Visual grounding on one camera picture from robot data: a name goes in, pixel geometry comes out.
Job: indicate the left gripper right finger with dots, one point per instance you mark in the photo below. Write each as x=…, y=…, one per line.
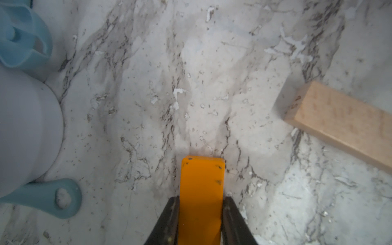
x=234, y=228

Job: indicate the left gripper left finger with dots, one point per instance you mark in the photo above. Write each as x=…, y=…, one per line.
x=165, y=232

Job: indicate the orange block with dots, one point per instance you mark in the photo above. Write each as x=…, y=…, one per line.
x=201, y=200

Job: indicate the natural wood block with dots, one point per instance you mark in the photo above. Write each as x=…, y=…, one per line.
x=344, y=122

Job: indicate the white flower pot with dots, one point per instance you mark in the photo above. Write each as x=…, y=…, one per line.
x=31, y=129

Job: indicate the light blue dustpan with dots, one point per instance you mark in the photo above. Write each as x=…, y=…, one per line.
x=26, y=42

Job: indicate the teal small brush handle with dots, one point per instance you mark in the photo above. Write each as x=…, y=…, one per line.
x=42, y=196

